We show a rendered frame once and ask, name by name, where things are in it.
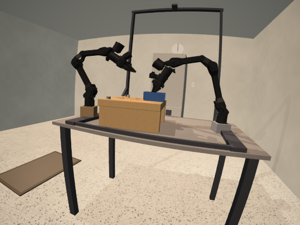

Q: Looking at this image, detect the black metal overhead frame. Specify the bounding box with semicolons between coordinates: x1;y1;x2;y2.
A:
121;7;224;120

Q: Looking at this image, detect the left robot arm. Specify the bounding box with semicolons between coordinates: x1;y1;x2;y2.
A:
149;55;229;124

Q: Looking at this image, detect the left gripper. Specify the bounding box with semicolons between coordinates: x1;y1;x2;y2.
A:
151;73;168;92

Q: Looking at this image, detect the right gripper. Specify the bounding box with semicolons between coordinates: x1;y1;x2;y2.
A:
113;55;136;73

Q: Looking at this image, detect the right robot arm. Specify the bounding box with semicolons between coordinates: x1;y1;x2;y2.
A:
71;41;132;107

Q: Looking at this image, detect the blue open-top tray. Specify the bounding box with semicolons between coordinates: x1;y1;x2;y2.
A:
143;91;165;102

